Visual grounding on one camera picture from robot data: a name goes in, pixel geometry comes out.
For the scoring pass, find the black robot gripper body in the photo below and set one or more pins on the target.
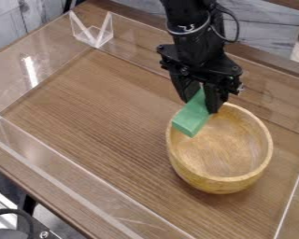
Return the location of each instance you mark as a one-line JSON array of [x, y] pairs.
[[196, 56]]

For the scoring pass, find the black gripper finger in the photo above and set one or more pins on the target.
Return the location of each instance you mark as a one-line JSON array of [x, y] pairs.
[[184, 85], [216, 96]]

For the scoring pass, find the green rectangular block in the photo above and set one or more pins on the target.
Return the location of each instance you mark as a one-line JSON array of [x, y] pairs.
[[192, 116]]

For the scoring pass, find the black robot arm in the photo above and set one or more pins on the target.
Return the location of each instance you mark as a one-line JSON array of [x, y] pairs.
[[186, 15]]

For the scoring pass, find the brown wooden bowl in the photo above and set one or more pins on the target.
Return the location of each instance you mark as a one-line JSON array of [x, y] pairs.
[[224, 158]]

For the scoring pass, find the black metal table leg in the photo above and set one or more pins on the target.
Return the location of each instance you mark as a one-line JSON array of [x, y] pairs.
[[26, 203]]

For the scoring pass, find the clear acrylic corner bracket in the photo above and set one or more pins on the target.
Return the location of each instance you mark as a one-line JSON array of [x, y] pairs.
[[93, 36]]

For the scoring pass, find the clear acrylic tray wall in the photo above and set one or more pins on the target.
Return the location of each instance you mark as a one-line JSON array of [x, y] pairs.
[[95, 207]]

